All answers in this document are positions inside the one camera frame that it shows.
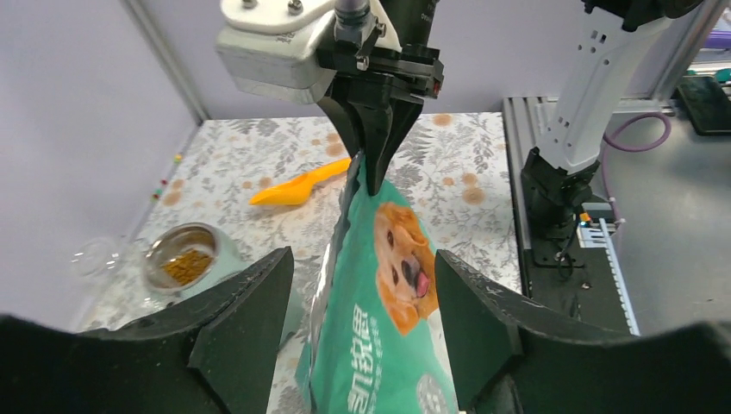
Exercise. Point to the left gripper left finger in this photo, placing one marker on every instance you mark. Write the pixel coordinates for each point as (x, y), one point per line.
(213, 353)

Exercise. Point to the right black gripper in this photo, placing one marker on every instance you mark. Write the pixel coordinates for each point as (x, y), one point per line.
(351, 103)

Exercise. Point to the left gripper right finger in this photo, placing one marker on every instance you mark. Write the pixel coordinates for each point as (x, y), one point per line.
(509, 354)

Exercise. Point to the orange plastic scoop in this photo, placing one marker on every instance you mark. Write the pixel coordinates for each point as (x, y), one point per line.
(298, 190)

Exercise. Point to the green pet food bag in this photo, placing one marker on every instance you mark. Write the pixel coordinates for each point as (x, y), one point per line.
(376, 342)

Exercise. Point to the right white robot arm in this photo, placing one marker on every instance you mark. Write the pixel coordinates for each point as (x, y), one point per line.
(384, 75)

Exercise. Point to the brown pet food kibble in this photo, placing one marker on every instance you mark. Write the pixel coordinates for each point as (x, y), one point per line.
(188, 266)

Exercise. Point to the teal double pet feeder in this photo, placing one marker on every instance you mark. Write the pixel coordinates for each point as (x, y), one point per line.
(228, 263)

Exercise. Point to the far steel bowl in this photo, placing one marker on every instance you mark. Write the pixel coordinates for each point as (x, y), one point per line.
(175, 241)

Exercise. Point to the floral tablecloth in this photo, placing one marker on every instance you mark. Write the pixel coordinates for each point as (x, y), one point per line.
(452, 169)

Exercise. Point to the clear water bottle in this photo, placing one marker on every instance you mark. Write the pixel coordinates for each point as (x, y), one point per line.
(97, 259)

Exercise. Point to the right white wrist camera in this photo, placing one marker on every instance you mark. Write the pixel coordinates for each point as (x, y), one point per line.
(269, 47)

